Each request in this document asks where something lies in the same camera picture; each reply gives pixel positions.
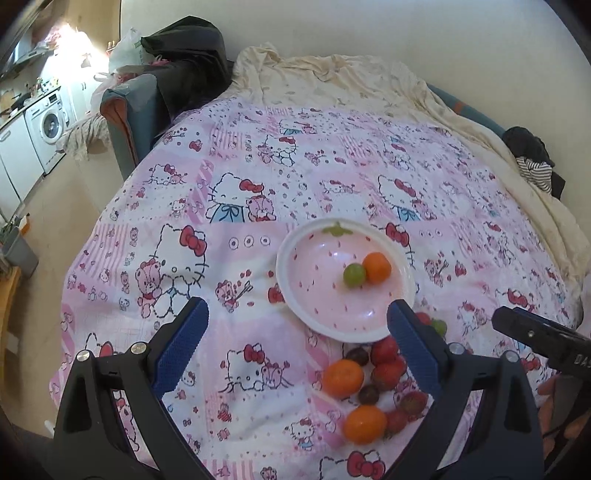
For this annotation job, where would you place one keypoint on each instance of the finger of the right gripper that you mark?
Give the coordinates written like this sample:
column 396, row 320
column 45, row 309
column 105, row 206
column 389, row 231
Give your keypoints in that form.
column 530, row 329

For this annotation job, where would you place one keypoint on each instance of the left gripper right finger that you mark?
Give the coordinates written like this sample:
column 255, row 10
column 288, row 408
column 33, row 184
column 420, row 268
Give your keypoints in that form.
column 505, row 441

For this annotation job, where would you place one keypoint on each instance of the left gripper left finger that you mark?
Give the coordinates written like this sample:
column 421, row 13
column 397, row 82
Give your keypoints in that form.
column 90, row 441

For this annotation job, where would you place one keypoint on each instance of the green grape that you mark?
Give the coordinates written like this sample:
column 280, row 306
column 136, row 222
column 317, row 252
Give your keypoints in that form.
column 354, row 275
column 440, row 327

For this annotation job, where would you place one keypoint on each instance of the red cherry tomato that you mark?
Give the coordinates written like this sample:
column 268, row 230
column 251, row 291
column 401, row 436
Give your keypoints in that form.
column 384, row 351
column 387, row 375
column 424, row 318

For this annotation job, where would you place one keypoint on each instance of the orange tangerine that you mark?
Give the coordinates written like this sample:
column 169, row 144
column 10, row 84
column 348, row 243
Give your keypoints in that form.
column 342, row 379
column 364, row 425
column 378, row 267

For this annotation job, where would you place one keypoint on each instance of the person's right hand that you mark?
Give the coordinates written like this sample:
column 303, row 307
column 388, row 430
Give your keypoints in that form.
column 565, row 413

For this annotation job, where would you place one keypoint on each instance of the striped black clothes pile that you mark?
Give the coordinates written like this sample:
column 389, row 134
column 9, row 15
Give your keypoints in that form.
column 533, row 160

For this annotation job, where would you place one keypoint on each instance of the grey trash bin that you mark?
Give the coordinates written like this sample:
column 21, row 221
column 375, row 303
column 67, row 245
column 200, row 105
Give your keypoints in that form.
column 18, row 253

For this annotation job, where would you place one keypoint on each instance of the pink strawberry pattern plate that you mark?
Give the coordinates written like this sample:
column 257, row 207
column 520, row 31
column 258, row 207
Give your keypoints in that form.
column 340, row 276

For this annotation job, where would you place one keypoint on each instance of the pink Hello Kitty bedsheet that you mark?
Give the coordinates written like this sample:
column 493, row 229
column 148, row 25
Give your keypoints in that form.
column 204, row 215

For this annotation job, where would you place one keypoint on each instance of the white kitchen cabinets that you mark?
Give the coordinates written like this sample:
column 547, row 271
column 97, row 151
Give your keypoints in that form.
column 20, row 166

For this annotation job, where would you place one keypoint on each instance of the cloth pile on floor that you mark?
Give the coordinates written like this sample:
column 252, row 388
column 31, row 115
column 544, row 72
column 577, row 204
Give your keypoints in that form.
column 83, row 134

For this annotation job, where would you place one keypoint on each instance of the white washing machine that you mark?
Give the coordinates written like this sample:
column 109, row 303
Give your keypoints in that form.
column 47, row 120

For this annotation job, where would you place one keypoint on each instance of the cream crumpled blanket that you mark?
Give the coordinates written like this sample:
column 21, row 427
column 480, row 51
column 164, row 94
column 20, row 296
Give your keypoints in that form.
column 389, row 88

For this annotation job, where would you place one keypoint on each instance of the black jacket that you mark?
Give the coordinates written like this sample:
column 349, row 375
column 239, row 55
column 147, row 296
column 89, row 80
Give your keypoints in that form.
column 195, row 68

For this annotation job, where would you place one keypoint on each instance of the white plastic bag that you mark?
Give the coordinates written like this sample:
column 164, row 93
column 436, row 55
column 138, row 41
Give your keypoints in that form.
column 126, row 60

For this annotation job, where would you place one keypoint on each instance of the teal orange bed frame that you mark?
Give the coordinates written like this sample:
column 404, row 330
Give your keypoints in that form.
column 131, row 112

